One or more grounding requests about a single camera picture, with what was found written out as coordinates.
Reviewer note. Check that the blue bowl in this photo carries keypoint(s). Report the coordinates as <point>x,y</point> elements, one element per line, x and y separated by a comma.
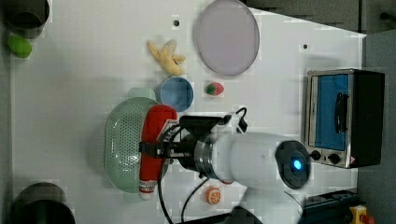
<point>176,92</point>

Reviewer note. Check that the green plastic strainer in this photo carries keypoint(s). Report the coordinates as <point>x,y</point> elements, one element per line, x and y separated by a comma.
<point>123,133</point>

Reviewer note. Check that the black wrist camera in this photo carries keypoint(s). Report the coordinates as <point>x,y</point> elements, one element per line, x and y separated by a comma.
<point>202,125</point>

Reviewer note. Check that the plush banana toy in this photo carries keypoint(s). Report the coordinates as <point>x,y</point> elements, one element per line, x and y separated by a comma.
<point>167,58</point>

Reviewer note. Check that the black cylinder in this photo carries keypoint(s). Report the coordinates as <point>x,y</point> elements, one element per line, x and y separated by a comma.
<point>27,17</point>
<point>42,203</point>

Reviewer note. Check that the black cylinder lower left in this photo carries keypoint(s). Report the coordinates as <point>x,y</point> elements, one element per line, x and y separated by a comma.
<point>42,203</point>

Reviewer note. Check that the purple round plate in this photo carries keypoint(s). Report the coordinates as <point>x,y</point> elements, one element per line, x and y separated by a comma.
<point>227,37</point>

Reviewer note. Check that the green mug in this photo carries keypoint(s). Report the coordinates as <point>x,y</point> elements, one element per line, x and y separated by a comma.
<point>142,92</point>

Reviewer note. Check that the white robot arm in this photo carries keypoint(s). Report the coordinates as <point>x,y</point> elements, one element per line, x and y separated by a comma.
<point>273,168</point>

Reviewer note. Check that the green plush toy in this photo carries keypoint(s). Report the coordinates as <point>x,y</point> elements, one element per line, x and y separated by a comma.
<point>19,46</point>

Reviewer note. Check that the orange slice toy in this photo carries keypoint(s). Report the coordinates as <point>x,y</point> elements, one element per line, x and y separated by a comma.
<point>212,195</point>

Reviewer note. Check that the silver toaster oven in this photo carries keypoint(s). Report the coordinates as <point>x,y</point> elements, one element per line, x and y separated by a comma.
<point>344,117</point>

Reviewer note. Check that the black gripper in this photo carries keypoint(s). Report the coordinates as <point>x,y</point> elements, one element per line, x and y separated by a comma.
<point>183,150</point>

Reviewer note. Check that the black cylinder upper left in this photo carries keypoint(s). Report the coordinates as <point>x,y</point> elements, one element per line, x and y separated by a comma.
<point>27,17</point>

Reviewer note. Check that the red plush ketchup bottle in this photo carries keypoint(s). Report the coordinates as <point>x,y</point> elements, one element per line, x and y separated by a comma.
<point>156,118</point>

